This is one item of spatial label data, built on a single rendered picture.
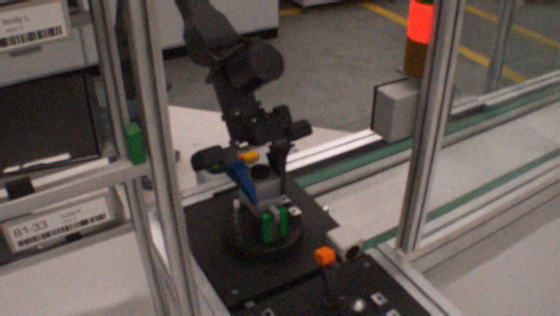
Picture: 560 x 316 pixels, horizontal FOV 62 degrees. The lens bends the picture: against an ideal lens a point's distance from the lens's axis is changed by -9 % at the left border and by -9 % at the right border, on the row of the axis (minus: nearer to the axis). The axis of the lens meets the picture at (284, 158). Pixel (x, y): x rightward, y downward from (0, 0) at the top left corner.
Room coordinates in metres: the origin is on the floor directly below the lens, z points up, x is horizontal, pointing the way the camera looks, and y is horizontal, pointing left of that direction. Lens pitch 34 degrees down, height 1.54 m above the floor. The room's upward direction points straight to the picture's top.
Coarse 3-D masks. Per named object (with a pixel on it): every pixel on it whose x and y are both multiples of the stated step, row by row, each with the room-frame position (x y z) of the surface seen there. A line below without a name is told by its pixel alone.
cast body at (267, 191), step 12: (252, 168) 0.63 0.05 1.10; (264, 168) 0.63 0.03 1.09; (252, 180) 0.61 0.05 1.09; (264, 180) 0.61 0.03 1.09; (276, 180) 0.61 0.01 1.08; (240, 192) 0.64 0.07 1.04; (264, 192) 0.60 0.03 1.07; (276, 192) 0.61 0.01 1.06; (252, 204) 0.60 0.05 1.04; (264, 204) 0.59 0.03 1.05; (276, 204) 0.60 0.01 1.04; (276, 216) 0.58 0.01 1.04
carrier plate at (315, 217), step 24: (288, 192) 0.73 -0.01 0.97; (192, 216) 0.66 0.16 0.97; (216, 216) 0.66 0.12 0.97; (312, 216) 0.66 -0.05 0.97; (192, 240) 0.60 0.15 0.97; (216, 240) 0.60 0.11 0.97; (312, 240) 0.60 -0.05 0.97; (216, 264) 0.55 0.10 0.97; (240, 264) 0.55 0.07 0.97; (264, 264) 0.55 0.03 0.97; (288, 264) 0.55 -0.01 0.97; (312, 264) 0.55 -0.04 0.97; (216, 288) 0.50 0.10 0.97; (240, 288) 0.50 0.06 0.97; (264, 288) 0.50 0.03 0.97; (288, 288) 0.51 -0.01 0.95
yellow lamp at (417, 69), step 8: (408, 40) 0.62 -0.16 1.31; (408, 48) 0.61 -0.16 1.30; (416, 48) 0.60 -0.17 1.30; (424, 48) 0.60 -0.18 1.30; (408, 56) 0.61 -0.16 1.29; (416, 56) 0.60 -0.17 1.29; (424, 56) 0.60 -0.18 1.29; (408, 64) 0.61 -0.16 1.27; (416, 64) 0.60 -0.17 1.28; (424, 64) 0.60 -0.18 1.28; (408, 72) 0.61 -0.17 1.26; (416, 72) 0.60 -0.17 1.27
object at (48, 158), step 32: (0, 96) 0.35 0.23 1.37; (32, 96) 0.35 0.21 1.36; (64, 96) 0.36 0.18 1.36; (96, 96) 0.48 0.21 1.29; (0, 128) 0.33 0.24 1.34; (32, 128) 0.34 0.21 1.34; (64, 128) 0.35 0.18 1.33; (96, 128) 0.36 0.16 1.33; (0, 160) 0.32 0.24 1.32; (32, 160) 0.33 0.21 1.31; (64, 160) 0.34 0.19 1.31
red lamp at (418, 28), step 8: (416, 8) 0.61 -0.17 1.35; (424, 8) 0.60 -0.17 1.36; (432, 8) 0.60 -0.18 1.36; (416, 16) 0.61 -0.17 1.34; (424, 16) 0.60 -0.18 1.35; (408, 24) 0.62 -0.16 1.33; (416, 24) 0.61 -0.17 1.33; (424, 24) 0.60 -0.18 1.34; (408, 32) 0.62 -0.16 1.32; (416, 32) 0.61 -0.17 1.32; (424, 32) 0.60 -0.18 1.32; (416, 40) 0.60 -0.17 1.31; (424, 40) 0.60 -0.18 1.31
